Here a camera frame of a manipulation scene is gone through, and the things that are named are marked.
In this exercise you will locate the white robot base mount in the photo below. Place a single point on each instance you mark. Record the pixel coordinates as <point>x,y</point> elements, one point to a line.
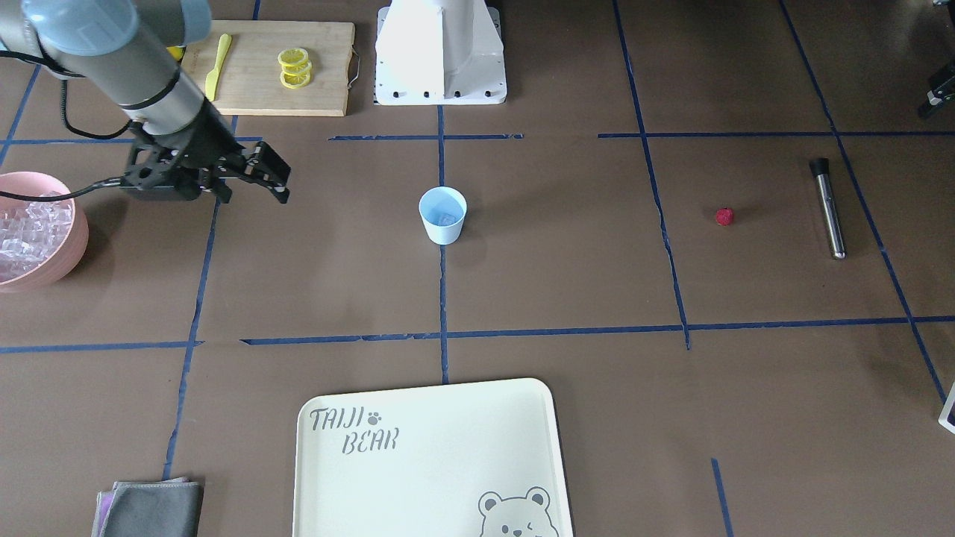
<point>439,53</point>

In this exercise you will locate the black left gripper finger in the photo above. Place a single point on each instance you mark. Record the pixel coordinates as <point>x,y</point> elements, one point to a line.
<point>940,92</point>

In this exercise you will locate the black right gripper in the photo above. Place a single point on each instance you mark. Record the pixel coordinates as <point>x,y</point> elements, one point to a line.
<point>203,134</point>

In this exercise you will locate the lemon slices stack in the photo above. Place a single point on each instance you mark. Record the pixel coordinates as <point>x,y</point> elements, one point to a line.
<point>296,68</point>

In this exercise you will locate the white wire rack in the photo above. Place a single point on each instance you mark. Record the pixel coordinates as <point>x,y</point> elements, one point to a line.
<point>946,417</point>

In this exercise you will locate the cream bear print tray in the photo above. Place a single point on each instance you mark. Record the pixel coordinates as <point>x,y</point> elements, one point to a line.
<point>465,459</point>

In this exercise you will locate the light blue paper cup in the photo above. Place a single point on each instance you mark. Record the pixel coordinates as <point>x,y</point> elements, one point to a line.
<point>443,211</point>

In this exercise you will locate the steel muddler black tip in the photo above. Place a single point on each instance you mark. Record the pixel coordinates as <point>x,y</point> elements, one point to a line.
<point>820,169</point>

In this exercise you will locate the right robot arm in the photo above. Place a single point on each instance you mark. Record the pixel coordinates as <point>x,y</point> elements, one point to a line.
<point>120,46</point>

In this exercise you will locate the clear ice cubes pile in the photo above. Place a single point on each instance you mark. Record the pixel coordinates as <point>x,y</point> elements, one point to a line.
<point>31,232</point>

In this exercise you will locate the pink bowl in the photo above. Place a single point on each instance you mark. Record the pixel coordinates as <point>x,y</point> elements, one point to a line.
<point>62,262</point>

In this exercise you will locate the yellow plastic knife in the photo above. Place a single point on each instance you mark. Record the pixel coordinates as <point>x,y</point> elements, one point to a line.
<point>211,81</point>

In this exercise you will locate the folded grey cloth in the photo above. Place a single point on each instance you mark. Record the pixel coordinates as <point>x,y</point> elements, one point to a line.
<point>164,508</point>

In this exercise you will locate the red strawberry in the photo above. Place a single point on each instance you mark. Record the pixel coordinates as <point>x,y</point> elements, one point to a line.
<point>725,216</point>

